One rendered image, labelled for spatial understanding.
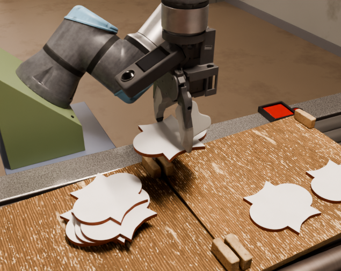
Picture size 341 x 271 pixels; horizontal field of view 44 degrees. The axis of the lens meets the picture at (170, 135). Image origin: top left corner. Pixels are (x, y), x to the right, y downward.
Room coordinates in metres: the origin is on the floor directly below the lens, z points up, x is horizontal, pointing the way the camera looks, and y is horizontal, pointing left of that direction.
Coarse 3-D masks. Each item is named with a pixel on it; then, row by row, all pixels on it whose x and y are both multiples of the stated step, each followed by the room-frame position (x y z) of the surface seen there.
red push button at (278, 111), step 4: (280, 104) 1.00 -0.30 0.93; (264, 108) 0.98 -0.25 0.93; (268, 108) 0.98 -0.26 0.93; (272, 108) 0.98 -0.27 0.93; (276, 108) 0.98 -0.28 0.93; (280, 108) 0.98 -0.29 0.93; (284, 108) 0.98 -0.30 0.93; (268, 112) 0.95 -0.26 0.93; (272, 112) 0.95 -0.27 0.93; (276, 112) 0.95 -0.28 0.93; (280, 112) 0.95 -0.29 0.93; (284, 112) 0.95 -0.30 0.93; (288, 112) 0.95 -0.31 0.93; (276, 116) 0.93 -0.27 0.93; (280, 116) 0.93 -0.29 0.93
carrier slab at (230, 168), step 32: (256, 128) 0.87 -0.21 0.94; (288, 128) 0.87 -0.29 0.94; (192, 160) 0.74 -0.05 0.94; (224, 160) 0.74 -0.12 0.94; (256, 160) 0.74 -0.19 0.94; (288, 160) 0.74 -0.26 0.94; (320, 160) 0.74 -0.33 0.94; (192, 192) 0.63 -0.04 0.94; (224, 192) 0.63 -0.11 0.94; (256, 192) 0.63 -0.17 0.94; (224, 224) 0.55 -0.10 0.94; (320, 224) 0.55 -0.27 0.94; (256, 256) 0.47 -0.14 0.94; (288, 256) 0.47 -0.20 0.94
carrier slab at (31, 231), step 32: (64, 192) 0.63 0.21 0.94; (160, 192) 0.63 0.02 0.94; (0, 224) 0.55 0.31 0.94; (32, 224) 0.55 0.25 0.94; (64, 224) 0.55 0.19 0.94; (160, 224) 0.55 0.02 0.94; (192, 224) 0.55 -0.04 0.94; (0, 256) 0.47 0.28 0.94; (32, 256) 0.47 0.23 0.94; (64, 256) 0.47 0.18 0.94; (96, 256) 0.47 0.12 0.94; (128, 256) 0.47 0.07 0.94; (160, 256) 0.47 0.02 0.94; (192, 256) 0.47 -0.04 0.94
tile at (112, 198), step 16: (96, 176) 0.63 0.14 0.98; (112, 176) 0.63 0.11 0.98; (128, 176) 0.63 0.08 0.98; (80, 192) 0.59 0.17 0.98; (96, 192) 0.59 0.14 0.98; (112, 192) 0.59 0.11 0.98; (128, 192) 0.59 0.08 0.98; (80, 208) 0.54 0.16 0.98; (96, 208) 0.54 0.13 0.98; (112, 208) 0.54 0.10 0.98; (128, 208) 0.54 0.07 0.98; (96, 224) 0.51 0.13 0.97
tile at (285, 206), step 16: (272, 192) 0.62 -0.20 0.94; (288, 192) 0.62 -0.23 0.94; (304, 192) 0.62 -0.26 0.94; (256, 208) 0.58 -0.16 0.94; (272, 208) 0.58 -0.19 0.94; (288, 208) 0.58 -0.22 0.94; (304, 208) 0.58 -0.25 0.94; (256, 224) 0.54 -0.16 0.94; (272, 224) 0.54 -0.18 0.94; (288, 224) 0.54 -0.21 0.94
